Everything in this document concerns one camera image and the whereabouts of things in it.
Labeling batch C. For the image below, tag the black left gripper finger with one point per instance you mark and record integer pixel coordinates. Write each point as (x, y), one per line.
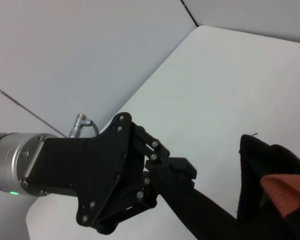
(180, 167)
(145, 202)

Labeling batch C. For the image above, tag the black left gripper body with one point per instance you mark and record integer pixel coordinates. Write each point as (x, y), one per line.
(90, 170)

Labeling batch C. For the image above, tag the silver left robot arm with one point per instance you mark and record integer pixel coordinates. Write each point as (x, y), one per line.
(7, 162)

